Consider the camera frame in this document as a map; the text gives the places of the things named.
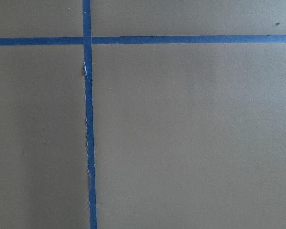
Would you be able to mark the brown paper table cover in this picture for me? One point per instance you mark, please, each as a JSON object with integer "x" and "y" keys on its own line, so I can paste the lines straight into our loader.
{"x": 187, "y": 136}

